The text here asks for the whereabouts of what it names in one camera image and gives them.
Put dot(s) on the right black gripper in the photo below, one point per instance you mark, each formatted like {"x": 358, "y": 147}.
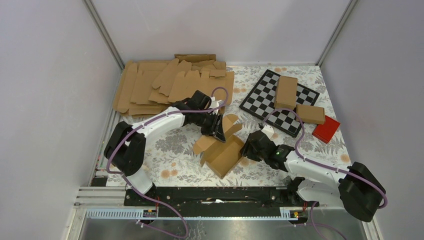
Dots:
{"x": 246, "y": 150}

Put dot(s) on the stack of flat cardboard blanks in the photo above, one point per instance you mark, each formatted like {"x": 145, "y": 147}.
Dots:
{"x": 147, "y": 87}

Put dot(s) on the black white checkerboard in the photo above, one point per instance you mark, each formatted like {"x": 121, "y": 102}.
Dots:
{"x": 259, "y": 102}

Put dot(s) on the floral table mat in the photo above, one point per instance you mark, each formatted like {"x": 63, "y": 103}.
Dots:
{"x": 170, "y": 161}

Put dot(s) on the folded cardboard box flat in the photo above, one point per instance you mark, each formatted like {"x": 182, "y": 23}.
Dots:
{"x": 310, "y": 114}

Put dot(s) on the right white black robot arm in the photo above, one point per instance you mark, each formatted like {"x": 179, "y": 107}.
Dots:
{"x": 352, "y": 187}

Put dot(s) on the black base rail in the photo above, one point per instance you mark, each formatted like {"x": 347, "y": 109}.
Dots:
{"x": 183, "y": 198}

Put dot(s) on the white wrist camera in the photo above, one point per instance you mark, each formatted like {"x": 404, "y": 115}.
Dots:
{"x": 215, "y": 104}
{"x": 267, "y": 130}

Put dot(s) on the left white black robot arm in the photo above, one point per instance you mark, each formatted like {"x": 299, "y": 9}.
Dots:
{"x": 126, "y": 147}

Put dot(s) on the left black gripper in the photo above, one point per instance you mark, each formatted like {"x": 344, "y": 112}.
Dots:
{"x": 216, "y": 129}

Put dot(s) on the brown cardboard box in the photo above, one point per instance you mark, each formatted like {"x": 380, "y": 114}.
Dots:
{"x": 221, "y": 157}

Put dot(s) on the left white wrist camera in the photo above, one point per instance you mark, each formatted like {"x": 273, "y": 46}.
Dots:
{"x": 215, "y": 104}

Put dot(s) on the grey cable duct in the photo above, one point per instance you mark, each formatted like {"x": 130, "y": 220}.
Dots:
{"x": 243, "y": 213}

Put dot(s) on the folded cardboard box upright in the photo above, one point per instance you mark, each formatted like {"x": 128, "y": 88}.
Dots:
{"x": 286, "y": 93}

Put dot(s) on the red box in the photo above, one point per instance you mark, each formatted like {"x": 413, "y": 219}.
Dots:
{"x": 325, "y": 132}

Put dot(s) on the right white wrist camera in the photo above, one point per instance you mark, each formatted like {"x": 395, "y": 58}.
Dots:
{"x": 267, "y": 130}

